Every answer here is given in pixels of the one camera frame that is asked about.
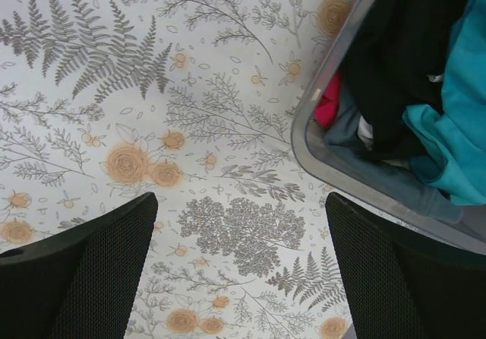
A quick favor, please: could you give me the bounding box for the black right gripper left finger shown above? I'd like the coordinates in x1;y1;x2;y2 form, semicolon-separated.
1;192;158;339

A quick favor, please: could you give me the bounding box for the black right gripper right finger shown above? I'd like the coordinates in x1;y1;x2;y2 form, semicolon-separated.
325;192;485;338

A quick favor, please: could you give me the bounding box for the teal t shirt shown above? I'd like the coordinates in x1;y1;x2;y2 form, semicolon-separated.
402;0;485;205

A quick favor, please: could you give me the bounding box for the grey blue garment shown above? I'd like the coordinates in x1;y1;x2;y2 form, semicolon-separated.
323;99;463;223

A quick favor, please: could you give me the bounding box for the white garment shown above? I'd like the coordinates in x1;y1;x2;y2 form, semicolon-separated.
357;116;374;150

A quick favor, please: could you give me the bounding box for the clear plastic storage bin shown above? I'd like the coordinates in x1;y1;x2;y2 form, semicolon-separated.
291;0;485;255

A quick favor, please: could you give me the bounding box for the pink garment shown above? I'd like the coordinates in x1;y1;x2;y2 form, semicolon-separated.
314;70;342;129

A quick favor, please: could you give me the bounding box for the floral patterned table mat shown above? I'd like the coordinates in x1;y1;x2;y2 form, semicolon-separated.
1;0;352;338

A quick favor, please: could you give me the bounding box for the black t shirt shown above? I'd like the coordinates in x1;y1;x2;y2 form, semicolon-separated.
342;0;468;161

